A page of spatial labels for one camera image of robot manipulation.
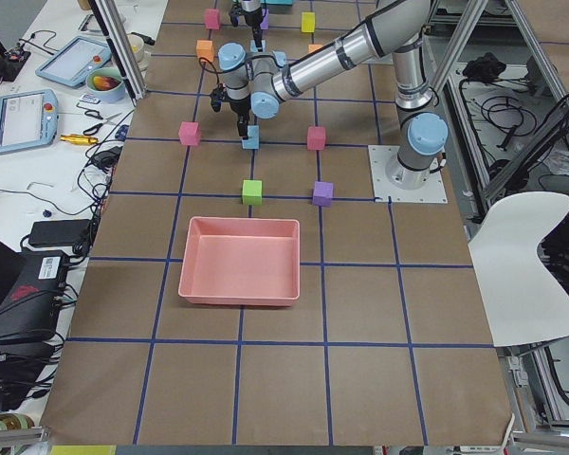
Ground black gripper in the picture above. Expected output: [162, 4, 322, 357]
[244, 11, 263, 47]
[229, 97, 251, 139]

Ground light blue block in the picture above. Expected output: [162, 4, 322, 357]
[241, 125, 260, 150]
[249, 39, 266, 52]

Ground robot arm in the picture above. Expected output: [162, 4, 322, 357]
[240, 0, 264, 51]
[211, 0, 449, 190]

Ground purple block right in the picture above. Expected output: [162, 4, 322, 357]
[260, 9, 269, 30]

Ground purple block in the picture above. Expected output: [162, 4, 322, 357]
[312, 181, 334, 208]
[260, 9, 269, 30]

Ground cyan plastic bin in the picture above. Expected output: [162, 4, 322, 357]
[266, 0, 294, 6]

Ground magenta block back right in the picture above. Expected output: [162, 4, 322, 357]
[204, 9, 221, 30]

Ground magenta block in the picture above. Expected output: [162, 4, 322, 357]
[178, 121, 201, 146]
[204, 9, 221, 30]
[306, 126, 326, 151]

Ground yellow block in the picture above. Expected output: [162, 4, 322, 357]
[301, 11, 316, 33]

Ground magenta block back left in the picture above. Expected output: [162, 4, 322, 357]
[178, 121, 201, 146]

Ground orange block back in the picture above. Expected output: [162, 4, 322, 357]
[195, 40, 215, 63]

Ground orange block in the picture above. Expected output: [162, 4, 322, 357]
[195, 40, 215, 63]
[308, 44, 323, 53]

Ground orange block front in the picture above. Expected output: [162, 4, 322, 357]
[308, 44, 323, 53]

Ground green block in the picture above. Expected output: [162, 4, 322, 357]
[242, 179, 263, 206]

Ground magenta block front left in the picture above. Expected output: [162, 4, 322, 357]
[306, 126, 326, 151]

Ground purple block left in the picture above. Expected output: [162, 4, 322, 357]
[312, 181, 334, 208]

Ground bowl with yellow lemon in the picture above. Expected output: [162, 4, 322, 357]
[127, 33, 151, 70]

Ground pink plastic bin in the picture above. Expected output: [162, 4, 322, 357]
[178, 216, 301, 306]

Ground green bowl with fruit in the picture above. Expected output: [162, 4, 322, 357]
[85, 67, 126, 103]

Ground gold cylinder tool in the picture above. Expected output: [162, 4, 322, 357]
[60, 135, 99, 146]

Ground teach pendant far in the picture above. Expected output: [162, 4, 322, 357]
[35, 36, 112, 87]

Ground teach pendant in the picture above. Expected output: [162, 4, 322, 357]
[0, 89, 59, 155]
[35, 36, 112, 87]

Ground teach pendant near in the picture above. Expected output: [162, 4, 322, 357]
[0, 89, 59, 155]

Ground black power adapter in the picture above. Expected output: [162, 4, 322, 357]
[28, 219, 90, 247]

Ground white chair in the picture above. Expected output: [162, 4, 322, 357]
[468, 191, 569, 347]

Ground aluminium frame post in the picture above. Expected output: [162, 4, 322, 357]
[89, 0, 146, 104]

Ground black handled scissors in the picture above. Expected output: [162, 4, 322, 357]
[83, 113, 119, 137]

